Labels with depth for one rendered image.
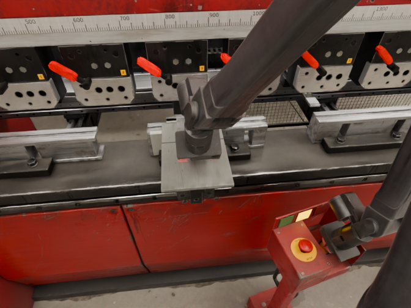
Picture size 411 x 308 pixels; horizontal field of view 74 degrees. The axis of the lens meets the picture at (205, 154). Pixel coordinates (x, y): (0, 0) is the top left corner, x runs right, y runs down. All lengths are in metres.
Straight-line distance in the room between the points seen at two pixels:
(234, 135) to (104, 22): 0.49
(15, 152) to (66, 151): 0.15
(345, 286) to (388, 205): 1.11
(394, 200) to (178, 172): 0.49
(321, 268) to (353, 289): 0.94
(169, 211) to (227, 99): 0.65
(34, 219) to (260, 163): 0.77
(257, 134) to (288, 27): 0.65
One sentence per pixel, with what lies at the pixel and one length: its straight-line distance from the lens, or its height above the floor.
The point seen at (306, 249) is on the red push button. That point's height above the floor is 0.81.
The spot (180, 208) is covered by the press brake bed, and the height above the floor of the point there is 0.73.
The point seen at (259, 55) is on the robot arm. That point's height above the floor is 1.39.
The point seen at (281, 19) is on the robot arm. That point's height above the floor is 1.43.
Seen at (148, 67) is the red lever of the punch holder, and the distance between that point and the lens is 0.69.
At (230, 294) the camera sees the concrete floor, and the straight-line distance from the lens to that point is 1.61.
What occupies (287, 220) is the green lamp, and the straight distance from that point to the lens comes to 0.87.
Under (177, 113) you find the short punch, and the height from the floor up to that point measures 1.03.
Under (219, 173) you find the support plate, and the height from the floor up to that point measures 1.00.
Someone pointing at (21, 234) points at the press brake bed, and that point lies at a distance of 1.19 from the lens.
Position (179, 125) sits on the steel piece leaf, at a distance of 0.84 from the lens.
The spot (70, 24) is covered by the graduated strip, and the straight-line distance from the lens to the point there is 0.73.
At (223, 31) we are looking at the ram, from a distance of 0.71.
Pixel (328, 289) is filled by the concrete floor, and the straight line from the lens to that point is 1.74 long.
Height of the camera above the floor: 1.53
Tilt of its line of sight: 45 degrees down
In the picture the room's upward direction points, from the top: straight up
